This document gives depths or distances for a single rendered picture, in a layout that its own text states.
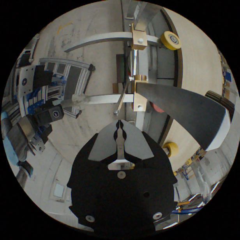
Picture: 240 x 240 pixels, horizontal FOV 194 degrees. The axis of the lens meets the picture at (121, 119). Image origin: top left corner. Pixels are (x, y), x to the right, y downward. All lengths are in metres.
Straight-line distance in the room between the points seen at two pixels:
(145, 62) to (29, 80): 0.67
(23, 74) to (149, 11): 0.47
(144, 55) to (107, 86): 0.75
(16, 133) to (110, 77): 1.11
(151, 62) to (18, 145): 0.72
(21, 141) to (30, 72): 0.30
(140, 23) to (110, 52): 0.97
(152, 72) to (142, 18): 0.38
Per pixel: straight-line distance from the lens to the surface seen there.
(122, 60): 0.43
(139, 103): 0.26
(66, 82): 1.15
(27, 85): 0.46
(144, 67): 0.53
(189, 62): 0.37
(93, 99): 0.27
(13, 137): 0.26
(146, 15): 0.27
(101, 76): 1.15
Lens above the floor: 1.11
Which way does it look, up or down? 60 degrees down
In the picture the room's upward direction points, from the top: 176 degrees clockwise
